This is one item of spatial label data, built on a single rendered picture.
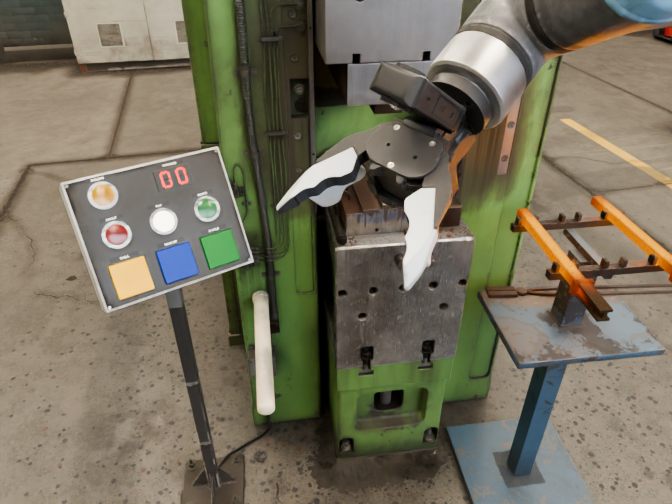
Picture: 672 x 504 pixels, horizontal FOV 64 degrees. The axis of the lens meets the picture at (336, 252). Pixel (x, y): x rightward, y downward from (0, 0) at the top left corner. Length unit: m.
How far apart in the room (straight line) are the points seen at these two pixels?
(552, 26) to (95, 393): 2.19
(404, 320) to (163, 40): 5.42
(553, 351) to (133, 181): 1.09
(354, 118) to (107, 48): 5.09
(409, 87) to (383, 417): 1.62
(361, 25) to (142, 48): 5.50
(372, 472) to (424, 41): 1.41
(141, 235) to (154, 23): 5.45
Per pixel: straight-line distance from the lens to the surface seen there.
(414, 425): 1.97
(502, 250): 1.82
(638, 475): 2.28
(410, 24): 1.28
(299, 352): 1.89
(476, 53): 0.55
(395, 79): 0.45
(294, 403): 2.08
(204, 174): 1.26
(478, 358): 2.12
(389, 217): 1.44
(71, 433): 2.34
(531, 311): 1.61
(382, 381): 1.76
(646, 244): 1.50
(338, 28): 1.24
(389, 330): 1.61
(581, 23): 0.54
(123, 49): 6.67
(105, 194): 1.21
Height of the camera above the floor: 1.69
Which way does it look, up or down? 34 degrees down
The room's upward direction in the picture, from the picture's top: straight up
